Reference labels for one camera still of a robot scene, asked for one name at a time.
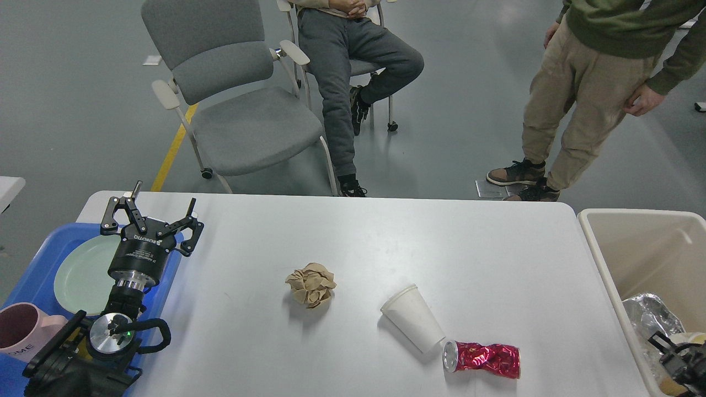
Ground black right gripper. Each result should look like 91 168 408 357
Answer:
648 331 705 395

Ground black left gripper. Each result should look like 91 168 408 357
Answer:
100 180 205 288

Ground aluminium foil sheet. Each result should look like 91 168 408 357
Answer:
623 292 687 381

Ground light green plate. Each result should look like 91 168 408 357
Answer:
54 235 121 316

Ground pink mug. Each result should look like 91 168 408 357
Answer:
1 302 68 363

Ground crushed red can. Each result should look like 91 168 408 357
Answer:
442 341 521 379

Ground crushed white paper cup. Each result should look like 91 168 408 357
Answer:
668 332 705 345

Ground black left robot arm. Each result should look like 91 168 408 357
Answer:
23 181 204 396

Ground beige plastic bin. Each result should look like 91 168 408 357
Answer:
577 208 705 396

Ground blue plastic tray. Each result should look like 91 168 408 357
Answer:
1 223 182 396

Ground white side table corner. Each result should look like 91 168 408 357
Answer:
0 176 26 213

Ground empty grey chair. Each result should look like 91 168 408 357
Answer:
141 1 340 196

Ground crumpled brown paper ball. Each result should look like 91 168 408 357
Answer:
285 263 337 309

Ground metal floor plates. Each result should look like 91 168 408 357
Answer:
475 179 509 200

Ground occupied grey chair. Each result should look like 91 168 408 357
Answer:
276 1 399 132

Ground seated person grey trousers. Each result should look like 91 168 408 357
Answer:
293 1 425 197

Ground standing person green hoodie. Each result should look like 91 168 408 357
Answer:
486 1 705 202

